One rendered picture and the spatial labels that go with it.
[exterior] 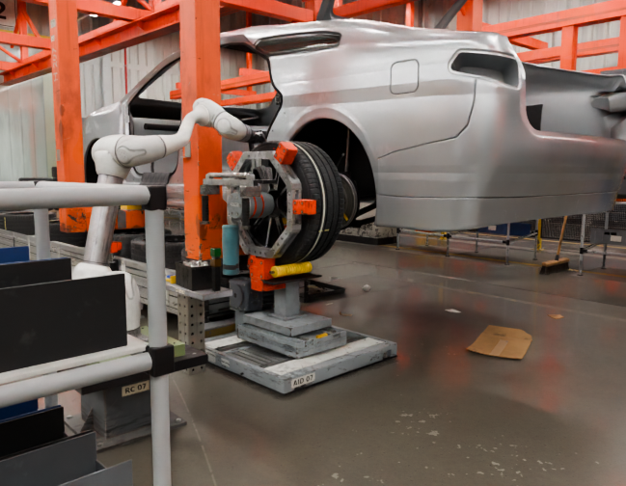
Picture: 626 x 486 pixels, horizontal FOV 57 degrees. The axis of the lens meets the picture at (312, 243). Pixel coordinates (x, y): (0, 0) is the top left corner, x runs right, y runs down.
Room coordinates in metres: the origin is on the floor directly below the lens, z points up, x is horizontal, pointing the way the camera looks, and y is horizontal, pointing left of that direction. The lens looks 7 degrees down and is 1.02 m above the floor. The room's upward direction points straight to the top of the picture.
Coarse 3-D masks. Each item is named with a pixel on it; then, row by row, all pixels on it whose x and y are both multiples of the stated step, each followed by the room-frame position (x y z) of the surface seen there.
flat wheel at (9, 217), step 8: (0, 216) 6.60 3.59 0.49; (8, 216) 6.56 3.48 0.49; (16, 216) 6.56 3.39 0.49; (24, 216) 6.59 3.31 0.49; (32, 216) 6.63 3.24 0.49; (48, 216) 6.79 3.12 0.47; (56, 216) 7.01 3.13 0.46; (0, 224) 6.60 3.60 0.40; (8, 224) 6.56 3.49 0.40; (16, 224) 6.56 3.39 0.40; (24, 224) 6.58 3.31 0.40; (32, 224) 6.62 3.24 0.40; (24, 232) 6.58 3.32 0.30; (32, 232) 6.62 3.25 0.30
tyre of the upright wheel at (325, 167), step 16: (272, 144) 3.00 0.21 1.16; (304, 144) 3.04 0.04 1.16; (304, 160) 2.86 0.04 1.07; (320, 160) 2.95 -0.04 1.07; (304, 176) 2.83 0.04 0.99; (320, 176) 2.86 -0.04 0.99; (336, 176) 2.94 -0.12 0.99; (304, 192) 2.83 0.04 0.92; (320, 192) 2.83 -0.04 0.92; (336, 192) 2.90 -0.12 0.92; (320, 208) 2.83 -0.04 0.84; (336, 208) 2.89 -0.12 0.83; (304, 224) 2.83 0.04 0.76; (320, 224) 2.83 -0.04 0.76; (336, 224) 2.92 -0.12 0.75; (304, 240) 2.83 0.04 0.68; (320, 240) 2.89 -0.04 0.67; (288, 256) 2.91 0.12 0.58; (304, 256) 2.93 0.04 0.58; (320, 256) 3.05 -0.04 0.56
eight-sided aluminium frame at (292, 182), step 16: (240, 160) 3.06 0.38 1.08; (272, 160) 2.88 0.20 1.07; (288, 176) 2.80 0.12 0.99; (288, 192) 2.79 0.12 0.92; (288, 208) 2.79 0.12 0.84; (240, 224) 3.14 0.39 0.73; (288, 224) 2.78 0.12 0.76; (240, 240) 3.07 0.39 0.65; (288, 240) 2.85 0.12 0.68; (272, 256) 2.88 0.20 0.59
